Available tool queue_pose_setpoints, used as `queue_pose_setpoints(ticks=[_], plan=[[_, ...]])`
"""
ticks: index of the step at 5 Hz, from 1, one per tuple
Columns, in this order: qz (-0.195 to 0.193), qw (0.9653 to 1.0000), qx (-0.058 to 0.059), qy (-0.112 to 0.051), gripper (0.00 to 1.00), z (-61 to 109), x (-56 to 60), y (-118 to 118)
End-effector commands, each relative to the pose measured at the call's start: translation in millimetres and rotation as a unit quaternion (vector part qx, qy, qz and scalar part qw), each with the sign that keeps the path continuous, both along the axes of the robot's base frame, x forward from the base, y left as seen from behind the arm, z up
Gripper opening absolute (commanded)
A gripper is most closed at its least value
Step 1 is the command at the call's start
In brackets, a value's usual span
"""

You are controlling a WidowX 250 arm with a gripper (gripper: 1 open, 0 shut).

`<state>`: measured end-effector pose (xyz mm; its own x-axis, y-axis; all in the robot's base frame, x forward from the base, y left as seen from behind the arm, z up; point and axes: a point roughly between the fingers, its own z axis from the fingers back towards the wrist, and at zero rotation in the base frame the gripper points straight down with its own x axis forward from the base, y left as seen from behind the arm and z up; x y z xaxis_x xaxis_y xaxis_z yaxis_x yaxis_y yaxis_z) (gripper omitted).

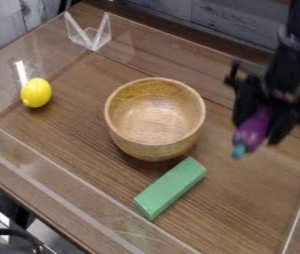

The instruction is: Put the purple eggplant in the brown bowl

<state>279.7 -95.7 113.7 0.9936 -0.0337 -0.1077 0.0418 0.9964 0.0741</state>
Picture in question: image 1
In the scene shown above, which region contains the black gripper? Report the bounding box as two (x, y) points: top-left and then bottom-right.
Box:
(225, 30), (300, 145)

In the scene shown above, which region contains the purple toy eggplant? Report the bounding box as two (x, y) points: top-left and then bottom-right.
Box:
(232, 104), (273, 159)

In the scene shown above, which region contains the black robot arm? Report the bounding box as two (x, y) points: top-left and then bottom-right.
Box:
(225, 0), (300, 145)

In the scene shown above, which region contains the brown wooden bowl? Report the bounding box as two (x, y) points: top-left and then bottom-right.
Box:
(103, 77), (206, 162)

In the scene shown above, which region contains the green rectangular block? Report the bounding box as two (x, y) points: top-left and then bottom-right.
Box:
(134, 157), (208, 220)

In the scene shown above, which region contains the clear acrylic tray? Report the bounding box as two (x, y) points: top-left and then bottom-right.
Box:
(0, 5), (300, 254)

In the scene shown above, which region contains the yellow lemon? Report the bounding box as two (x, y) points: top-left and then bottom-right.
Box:
(20, 77), (52, 108)

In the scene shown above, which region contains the clear acrylic corner bracket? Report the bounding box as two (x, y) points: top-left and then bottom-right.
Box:
(64, 11), (111, 52)

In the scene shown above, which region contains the black cable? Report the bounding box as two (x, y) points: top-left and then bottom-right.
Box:
(0, 227), (46, 254)

